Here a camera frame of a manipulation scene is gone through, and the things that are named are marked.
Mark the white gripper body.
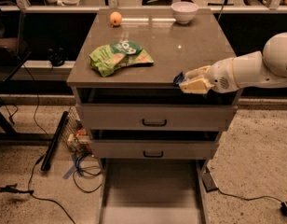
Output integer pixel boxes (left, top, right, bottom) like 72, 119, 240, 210
205, 58, 239, 93

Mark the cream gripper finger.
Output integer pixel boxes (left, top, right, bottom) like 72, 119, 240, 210
179, 78, 213, 94
184, 65, 210, 79

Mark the blue rxbar blueberry bar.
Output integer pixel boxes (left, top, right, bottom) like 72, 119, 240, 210
173, 72, 186, 87

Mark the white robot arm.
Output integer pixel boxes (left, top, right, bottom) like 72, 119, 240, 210
173, 33, 287, 94

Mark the grey drawer cabinet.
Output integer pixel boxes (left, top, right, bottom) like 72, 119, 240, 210
67, 7, 239, 213

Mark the top grey drawer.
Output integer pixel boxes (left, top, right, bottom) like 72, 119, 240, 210
76, 104, 237, 132

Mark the middle grey drawer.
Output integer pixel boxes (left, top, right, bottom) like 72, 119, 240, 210
90, 140, 219, 160

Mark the open bottom grey drawer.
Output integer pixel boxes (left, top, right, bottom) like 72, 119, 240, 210
97, 160, 210, 224

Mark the white ceramic bowl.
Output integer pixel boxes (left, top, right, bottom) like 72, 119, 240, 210
171, 1, 198, 24

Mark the green chip bag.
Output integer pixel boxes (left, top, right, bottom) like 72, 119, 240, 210
89, 40, 154, 77

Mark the orange fruit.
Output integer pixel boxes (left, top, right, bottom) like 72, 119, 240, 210
110, 12, 122, 26

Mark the black power adapter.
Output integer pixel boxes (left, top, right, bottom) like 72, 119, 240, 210
202, 173, 218, 192

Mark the small black device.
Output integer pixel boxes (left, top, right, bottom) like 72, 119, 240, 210
48, 48, 66, 67

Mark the black tube on floor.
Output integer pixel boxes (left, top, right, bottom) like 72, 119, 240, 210
40, 111, 68, 172

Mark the dark chair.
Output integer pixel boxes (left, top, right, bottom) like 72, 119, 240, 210
0, 1, 31, 83

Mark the cluttered wire basket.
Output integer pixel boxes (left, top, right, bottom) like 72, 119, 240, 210
61, 106, 91, 153

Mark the coiled black cable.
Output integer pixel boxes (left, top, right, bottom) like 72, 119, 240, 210
72, 152, 103, 194

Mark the black floor cable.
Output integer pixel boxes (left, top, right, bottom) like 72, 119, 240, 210
0, 63, 76, 224

